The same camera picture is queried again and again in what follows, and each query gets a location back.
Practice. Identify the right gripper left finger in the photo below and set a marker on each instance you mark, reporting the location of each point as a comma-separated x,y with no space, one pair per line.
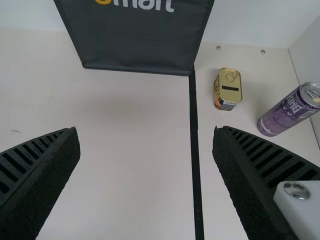
35,180

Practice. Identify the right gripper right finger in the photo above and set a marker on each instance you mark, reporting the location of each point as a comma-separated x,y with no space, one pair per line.
260,180

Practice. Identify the black strip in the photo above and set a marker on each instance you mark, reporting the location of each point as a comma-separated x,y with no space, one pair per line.
196,150

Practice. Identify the purple can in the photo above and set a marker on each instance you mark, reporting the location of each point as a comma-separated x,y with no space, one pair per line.
285,112

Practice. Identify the rectangular tin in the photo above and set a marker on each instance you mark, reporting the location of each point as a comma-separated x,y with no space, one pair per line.
231,92

